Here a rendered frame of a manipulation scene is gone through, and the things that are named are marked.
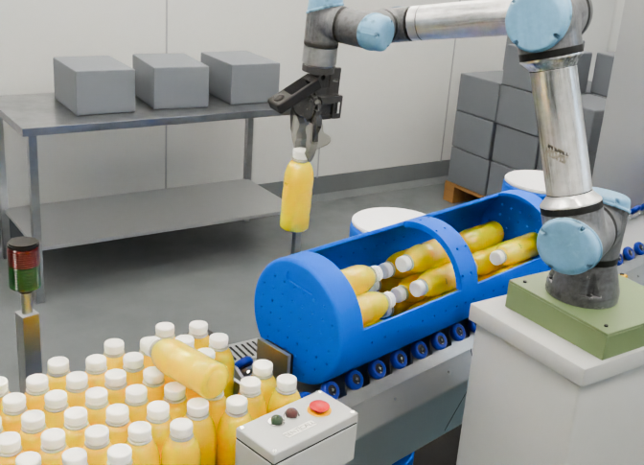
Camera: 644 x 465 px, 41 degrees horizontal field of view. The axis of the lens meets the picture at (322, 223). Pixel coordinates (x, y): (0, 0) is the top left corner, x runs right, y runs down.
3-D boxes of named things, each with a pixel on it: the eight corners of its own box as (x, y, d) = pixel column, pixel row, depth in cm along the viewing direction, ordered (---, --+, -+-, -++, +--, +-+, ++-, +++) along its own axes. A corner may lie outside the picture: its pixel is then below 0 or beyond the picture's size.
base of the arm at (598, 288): (632, 299, 181) (642, 256, 177) (590, 315, 171) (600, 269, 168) (572, 272, 191) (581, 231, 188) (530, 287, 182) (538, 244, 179)
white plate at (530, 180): (554, 168, 337) (553, 171, 337) (491, 171, 328) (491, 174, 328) (595, 191, 312) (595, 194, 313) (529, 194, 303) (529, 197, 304)
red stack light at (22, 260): (46, 265, 176) (45, 247, 175) (16, 272, 172) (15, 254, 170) (31, 255, 180) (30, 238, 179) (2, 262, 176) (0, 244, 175)
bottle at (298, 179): (298, 221, 206) (305, 148, 198) (314, 232, 200) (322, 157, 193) (272, 225, 202) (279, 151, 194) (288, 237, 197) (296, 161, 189)
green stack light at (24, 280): (47, 287, 178) (46, 266, 176) (17, 294, 174) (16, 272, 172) (33, 277, 182) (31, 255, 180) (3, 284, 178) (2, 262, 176)
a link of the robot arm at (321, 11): (334, -2, 176) (300, -9, 180) (328, 51, 180) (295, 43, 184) (355, -4, 182) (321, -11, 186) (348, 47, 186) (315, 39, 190)
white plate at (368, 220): (337, 225, 260) (337, 229, 260) (425, 244, 249) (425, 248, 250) (371, 201, 283) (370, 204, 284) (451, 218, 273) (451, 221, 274)
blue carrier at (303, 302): (552, 303, 241) (577, 211, 230) (332, 409, 182) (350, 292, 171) (471, 263, 259) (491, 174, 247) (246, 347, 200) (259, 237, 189)
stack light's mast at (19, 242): (48, 313, 180) (44, 243, 174) (19, 321, 176) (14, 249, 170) (34, 303, 184) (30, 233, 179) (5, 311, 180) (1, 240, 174)
